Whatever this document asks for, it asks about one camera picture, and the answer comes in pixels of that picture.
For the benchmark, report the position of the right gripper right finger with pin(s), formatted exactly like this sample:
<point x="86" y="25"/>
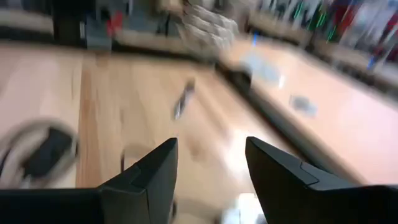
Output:
<point x="295" y="193"/>

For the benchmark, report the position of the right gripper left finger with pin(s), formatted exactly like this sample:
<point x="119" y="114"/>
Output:
<point x="140" y="193"/>

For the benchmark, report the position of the light wooden desk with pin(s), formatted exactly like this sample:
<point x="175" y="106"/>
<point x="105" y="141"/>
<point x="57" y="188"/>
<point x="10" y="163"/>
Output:
<point x="342" y="124"/>

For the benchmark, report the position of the black silver pen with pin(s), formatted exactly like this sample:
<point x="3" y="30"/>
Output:
<point x="183" y="99"/>

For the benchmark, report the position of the black aluminium table frame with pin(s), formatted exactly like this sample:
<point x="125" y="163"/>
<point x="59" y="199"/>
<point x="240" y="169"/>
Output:
<point x="276" y="119"/>

